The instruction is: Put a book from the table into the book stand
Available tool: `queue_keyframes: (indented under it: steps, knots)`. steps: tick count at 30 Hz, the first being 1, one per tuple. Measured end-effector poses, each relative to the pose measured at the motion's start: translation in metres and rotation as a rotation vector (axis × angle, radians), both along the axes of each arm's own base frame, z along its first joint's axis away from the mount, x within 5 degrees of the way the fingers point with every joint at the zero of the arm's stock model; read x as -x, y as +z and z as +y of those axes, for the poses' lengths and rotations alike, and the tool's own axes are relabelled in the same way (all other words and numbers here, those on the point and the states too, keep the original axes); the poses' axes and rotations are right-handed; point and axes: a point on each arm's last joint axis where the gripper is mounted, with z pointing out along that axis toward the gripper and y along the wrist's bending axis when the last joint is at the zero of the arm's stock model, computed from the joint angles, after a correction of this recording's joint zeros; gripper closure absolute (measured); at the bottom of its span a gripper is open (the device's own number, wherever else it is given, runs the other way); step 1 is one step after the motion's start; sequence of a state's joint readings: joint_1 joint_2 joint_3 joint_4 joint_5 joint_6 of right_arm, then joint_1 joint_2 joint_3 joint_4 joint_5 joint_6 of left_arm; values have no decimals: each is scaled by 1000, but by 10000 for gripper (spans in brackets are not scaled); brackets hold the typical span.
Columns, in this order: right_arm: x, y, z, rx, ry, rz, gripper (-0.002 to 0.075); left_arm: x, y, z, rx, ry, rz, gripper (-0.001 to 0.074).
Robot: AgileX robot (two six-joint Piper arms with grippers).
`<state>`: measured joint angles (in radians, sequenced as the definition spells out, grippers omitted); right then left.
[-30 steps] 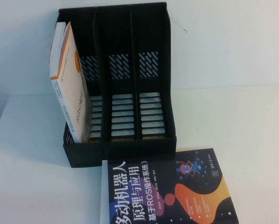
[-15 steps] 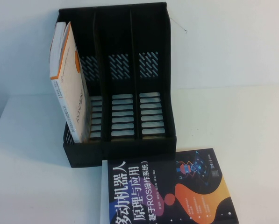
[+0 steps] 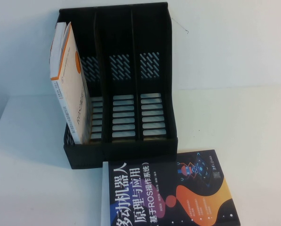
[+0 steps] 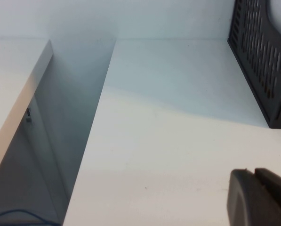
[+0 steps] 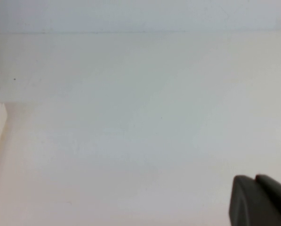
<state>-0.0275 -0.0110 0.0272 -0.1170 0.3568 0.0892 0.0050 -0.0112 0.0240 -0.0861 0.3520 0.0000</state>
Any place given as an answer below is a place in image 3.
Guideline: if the dark colourful robot book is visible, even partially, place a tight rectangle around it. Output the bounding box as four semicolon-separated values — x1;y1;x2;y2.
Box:
106;149;240;226

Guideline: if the white and orange book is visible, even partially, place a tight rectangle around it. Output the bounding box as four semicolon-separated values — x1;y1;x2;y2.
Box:
48;22;92;145

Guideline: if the black three-slot book stand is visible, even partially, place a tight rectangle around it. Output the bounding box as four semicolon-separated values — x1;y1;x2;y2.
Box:
59;1;179;170

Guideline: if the thin grey wire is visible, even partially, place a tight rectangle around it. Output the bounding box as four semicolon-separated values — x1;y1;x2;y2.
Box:
172;16;190;34

